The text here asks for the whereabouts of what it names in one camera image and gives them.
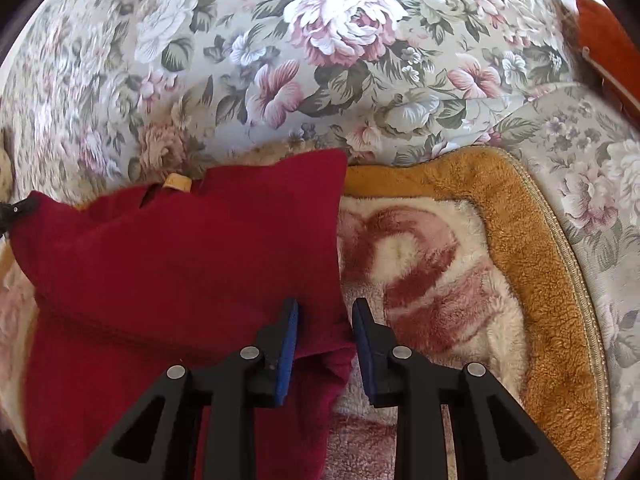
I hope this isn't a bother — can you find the small-flowered floral bed sheet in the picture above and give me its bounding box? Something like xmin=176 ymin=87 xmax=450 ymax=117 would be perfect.
xmin=492 ymin=82 xmax=640 ymax=476

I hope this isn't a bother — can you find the orange ribbed cushion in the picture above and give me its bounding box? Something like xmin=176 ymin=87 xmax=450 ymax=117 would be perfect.
xmin=574 ymin=0 xmax=640 ymax=126

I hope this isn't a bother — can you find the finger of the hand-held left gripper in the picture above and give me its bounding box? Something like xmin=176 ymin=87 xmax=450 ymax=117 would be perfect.
xmin=0 ymin=199 xmax=27 ymax=237

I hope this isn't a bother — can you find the orange and cream plush blanket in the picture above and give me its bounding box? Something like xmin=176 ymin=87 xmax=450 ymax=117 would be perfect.
xmin=0 ymin=146 xmax=612 ymax=480

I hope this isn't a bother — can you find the large-flowered floral quilt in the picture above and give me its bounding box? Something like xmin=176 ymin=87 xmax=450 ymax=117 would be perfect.
xmin=0 ymin=0 xmax=591 ymax=206

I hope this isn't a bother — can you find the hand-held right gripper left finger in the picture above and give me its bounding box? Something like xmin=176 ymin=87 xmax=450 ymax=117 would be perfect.
xmin=72 ymin=298 xmax=301 ymax=480

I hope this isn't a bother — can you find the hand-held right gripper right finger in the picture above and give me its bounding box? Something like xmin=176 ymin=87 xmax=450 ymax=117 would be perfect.
xmin=351 ymin=298 xmax=581 ymax=480

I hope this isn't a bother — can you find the dark red knitted garment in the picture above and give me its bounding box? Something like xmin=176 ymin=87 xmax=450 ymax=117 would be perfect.
xmin=9 ymin=149 xmax=357 ymax=480

